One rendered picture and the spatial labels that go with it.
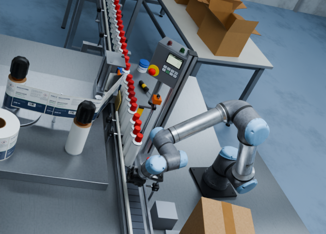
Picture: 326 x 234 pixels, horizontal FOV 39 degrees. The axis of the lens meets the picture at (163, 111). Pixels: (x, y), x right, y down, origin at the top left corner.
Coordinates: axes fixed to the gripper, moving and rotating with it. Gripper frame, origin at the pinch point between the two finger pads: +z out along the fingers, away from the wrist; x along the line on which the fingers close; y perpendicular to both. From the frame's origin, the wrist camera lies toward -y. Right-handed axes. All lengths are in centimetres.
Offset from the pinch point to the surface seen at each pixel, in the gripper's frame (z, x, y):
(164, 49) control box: -27, -59, -2
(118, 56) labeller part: 19, -75, 8
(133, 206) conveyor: -1.0, 12.5, 0.2
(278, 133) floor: 172, -111, -210
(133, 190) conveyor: 4.0, 4.0, -0.6
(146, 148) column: 20.3, -23.4, -11.8
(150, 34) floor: 244, -236, -87
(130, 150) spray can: 2.2, -15.4, 2.5
